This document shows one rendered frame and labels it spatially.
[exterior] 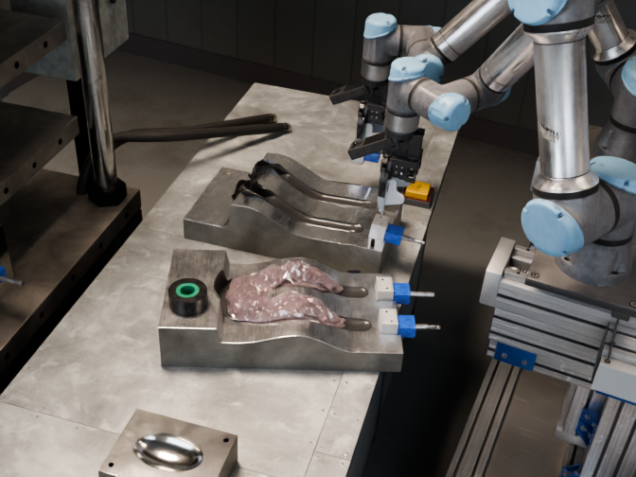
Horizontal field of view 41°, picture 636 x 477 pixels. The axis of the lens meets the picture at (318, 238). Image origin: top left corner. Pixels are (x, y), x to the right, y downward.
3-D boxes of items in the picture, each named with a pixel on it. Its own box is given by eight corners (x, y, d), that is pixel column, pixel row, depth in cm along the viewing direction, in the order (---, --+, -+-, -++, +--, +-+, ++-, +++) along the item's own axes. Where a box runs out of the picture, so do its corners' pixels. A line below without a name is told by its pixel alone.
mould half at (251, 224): (400, 221, 221) (406, 178, 213) (378, 281, 201) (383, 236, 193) (221, 185, 231) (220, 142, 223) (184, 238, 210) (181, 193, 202)
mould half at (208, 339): (390, 291, 198) (395, 255, 191) (400, 372, 177) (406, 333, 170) (176, 286, 195) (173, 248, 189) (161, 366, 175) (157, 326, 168)
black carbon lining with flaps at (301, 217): (375, 207, 213) (379, 176, 208) (360, 243, 201) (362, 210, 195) (246, 181, 220) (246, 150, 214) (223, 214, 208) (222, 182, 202)
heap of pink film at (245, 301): (343, 280, 191) (344, 253, 186) (345, 334, 177) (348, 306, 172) (228, 277, 190) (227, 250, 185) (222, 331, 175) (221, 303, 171)
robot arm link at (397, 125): (382, 114, 179) (390, 97, 185) (379, 132, 182) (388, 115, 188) (416, 120, 177) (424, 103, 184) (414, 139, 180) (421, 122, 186)
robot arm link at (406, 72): (410, 75, 170) (382, 59, 175) (404, 122, 176) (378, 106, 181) (438, 65, 174) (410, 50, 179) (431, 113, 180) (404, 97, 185)
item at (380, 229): (423, 247, 203) (429, 228, 200) (419, 257, 199) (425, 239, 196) (371, 231, 204) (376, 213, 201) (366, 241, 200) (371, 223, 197)
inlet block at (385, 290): (431, 296, 193) (433, 277, 190) (433, 310, 189) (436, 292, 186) (374, 294, 192) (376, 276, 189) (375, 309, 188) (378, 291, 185)
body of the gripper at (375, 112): (387, 129, 213) (392, 86, 206) (354, 123, 215) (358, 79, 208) (394, 115, 219) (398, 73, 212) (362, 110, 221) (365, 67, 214)
